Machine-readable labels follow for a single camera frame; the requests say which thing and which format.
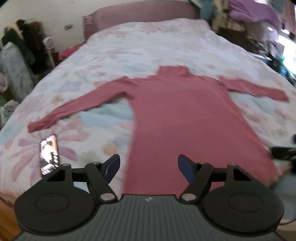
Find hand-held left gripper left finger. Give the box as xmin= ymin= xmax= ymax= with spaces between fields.
xmin=46 ymin=154 xmax=121 ymax=204

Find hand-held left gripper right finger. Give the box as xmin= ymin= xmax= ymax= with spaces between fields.
xmin=178 ymin=154 xmax=253 ymax=205

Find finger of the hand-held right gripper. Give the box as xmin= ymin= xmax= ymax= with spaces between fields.
xmin=269 ymin=146 xmax=296 ymax=162

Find pink turtleneck sweater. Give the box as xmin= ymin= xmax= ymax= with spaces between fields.
xmin=28 ymin=65 xmax=289 ymax=196

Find pile of mixed clothes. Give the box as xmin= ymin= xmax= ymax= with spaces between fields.
xmin=201 ymin=0 xmax=296 ymax=78

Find dark hanging clothes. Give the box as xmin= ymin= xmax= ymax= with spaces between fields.
xmin=2 ymin=20 xmax=45 ymax=75

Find black smartphone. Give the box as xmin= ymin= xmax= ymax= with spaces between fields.
xmin=39 ymin=134 xmax=61 ymax=179

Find white plastic bag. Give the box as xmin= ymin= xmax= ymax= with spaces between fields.
xmin=0 ymin=100 xmax=21 ymax=131

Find red cloth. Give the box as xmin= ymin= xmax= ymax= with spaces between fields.
xmin=60 ymin=47 xmax=79 ymax=61

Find floral bed blanket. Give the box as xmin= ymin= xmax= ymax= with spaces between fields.
xmin=0 ymin=19 xmax=296 ymax=200

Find white standing fan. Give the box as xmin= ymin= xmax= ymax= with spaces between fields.
xmin=44 ymin=37 xmax=55 ymax=68

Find pale patterned cloth bundle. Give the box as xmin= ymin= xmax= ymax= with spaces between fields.
xmin=0 ymin=43 xmax=35 ymax=102

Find purple cloth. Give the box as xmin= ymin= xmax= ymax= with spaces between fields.
xmin=228 ymin=0 xmax=281 ymax=26

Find pink padded headboard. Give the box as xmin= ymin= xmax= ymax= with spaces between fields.
xmin=82 ymin=1 xmax=199 ymax=43

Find wooden bed frame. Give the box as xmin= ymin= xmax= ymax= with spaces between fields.
xmin=0 ymin=192 xmax=22 ymax=241

